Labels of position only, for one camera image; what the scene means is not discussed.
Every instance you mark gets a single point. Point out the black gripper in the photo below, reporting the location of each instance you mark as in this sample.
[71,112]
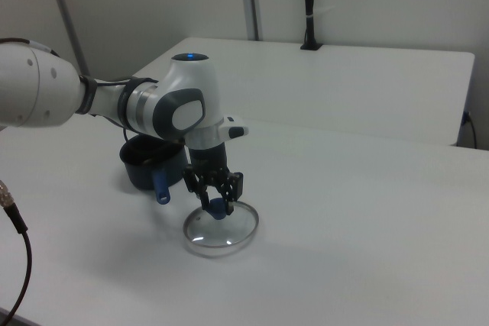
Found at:
[209,160]

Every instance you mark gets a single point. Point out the glass lid with blue knob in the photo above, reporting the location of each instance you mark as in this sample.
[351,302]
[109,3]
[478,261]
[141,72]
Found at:
[214,236]

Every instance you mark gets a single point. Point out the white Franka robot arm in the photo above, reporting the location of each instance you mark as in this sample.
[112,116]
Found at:
[38,85]

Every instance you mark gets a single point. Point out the white adjoining table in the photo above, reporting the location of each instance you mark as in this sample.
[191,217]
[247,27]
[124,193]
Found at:
[324,85]

